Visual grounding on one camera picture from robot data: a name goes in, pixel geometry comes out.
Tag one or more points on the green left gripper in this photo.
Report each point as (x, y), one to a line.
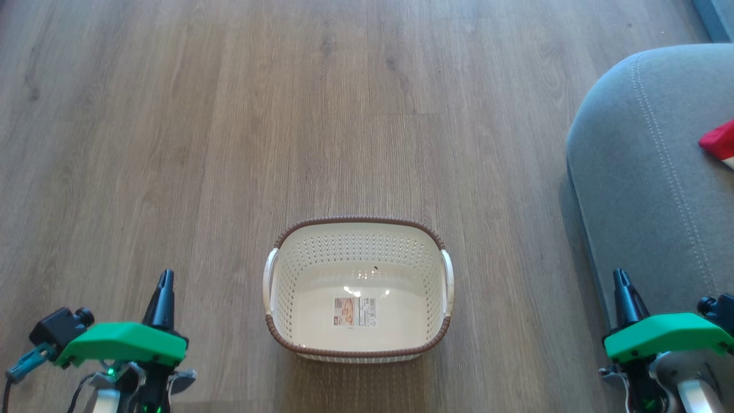
(123, 343)

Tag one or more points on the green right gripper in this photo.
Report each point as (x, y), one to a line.
(665, 338)

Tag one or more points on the red white cloth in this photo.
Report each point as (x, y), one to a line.
(721, 142)

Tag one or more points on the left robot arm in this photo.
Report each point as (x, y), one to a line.
(106, 400)

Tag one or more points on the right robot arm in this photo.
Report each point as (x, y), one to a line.
(691, 384)

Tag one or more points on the grey fabric sofa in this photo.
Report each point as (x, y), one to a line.
(648, 183)

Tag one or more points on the paper label sticker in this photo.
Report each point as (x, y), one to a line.
(355, 311)

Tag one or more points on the cream perforated laundry basket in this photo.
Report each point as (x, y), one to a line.
(358, 310)

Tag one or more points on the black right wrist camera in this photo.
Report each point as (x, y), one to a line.
(719, 312)

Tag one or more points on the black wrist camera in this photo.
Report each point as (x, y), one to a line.
(719, 312)
(60, 328)

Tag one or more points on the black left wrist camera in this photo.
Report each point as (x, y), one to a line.
(60, 328)

